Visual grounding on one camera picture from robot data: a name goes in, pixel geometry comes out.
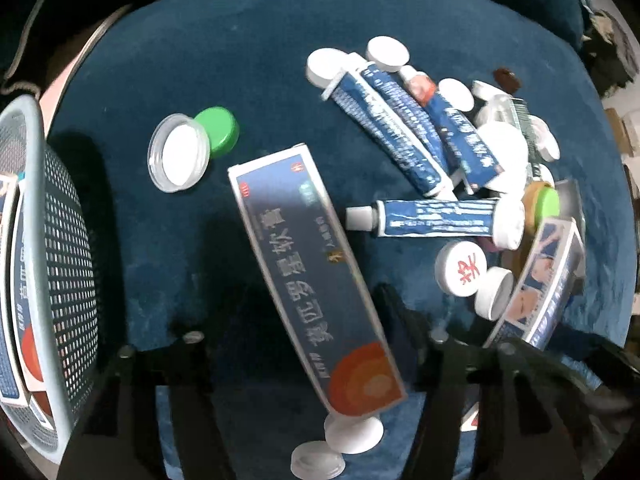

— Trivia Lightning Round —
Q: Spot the blue orange ointment box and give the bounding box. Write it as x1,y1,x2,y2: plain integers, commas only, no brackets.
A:
228,143,407,418

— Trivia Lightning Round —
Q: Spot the white round jar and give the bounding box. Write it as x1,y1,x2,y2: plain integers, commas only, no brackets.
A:
323,415,384,455

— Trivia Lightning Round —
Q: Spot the blue ointment tube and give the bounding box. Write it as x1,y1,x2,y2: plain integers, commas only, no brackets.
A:
399,65,503,194
321,70,456,200
345,197,525,240

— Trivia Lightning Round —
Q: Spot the green bottle cap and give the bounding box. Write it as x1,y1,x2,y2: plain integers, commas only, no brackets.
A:
194,106,240,157

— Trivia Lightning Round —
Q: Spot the white chess piece disc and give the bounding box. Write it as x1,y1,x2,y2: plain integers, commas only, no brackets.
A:
435,240,487,298

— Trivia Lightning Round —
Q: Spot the white round cap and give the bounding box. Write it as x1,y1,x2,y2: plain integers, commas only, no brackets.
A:
366,36,410,73
305,48,355,90

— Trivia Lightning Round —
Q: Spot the clear round lid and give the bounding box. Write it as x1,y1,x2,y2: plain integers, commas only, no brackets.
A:
146,114,210,193

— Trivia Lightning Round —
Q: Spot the light blue mesh basket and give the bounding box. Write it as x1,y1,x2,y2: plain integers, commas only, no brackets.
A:
1,94,99,464

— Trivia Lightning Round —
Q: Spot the brown ring cap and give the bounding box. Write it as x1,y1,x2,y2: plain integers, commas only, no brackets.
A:
494,67,522,96

